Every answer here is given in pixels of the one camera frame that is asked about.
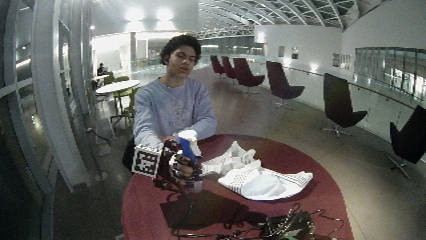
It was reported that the white cube with black markers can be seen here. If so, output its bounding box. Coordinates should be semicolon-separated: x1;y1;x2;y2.
130;143;162;179

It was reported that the crumpled white cloth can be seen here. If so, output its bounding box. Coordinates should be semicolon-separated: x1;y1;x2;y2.
199;140;263;176

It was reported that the black mat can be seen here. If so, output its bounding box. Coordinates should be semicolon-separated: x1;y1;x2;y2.
158;189;267;231

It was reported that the white striped cloth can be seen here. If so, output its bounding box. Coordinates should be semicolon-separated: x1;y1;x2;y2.
217;159;314;202

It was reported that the the person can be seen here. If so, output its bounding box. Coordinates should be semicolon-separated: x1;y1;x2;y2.
131;34;218;152

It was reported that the green chair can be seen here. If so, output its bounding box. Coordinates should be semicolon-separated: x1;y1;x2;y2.
107;75;139;128
102;72;117;86

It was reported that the white round table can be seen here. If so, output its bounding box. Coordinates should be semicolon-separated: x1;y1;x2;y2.
94;79;142;96

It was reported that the white slanted pillar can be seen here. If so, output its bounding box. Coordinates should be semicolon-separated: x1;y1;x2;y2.
30;0;91;194

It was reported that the glass window panel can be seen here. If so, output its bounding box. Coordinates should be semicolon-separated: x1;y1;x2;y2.
352;46;426;101

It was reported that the black device with cables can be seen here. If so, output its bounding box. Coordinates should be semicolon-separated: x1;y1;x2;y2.
170;203;344;240

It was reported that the wall handrail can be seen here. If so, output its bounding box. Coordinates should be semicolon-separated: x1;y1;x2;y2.
283;65;418;110

